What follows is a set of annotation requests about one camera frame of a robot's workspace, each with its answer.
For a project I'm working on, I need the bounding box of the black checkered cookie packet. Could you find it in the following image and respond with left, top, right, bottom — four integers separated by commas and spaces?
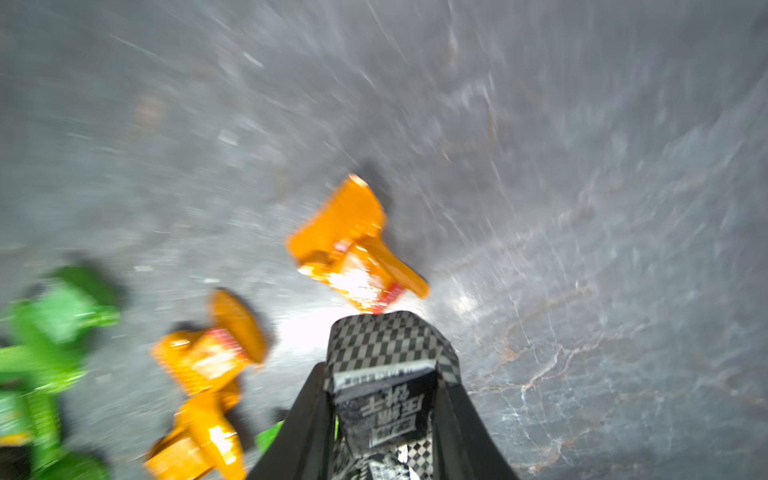
324, 311, 461, 479

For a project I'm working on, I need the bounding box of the orange cookie packet lower centre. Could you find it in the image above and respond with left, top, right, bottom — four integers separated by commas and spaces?
144, 380, 246, 480

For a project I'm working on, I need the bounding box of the orange cookie packet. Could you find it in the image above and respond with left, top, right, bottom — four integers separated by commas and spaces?
286, 174, 429, 315
151, 288, 270, 396
144, 380, 246, 480

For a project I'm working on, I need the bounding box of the green cookie packet left middle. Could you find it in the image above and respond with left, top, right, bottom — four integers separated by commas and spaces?
1, 387, 64, 479

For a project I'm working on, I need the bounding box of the green cookie packet upper middle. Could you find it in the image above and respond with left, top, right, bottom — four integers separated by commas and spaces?
1, 264, 121, 394

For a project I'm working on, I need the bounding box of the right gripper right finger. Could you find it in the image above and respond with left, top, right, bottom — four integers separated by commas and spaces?
432, 385, 518, 480

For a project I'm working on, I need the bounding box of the orange cookie packet right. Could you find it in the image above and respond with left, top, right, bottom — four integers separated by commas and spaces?
286, 174, 429, 315

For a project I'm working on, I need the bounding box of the green cookie packet right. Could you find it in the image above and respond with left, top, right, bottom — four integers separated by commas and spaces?
254, 421, 284, 454

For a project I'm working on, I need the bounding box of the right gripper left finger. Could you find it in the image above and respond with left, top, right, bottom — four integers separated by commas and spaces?
246, 363, 335, 480

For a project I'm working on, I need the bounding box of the green cookie packet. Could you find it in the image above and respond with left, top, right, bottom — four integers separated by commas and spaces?
1, 264, 121, 394
1, 387, 64, 479
254, 421, 284, 454

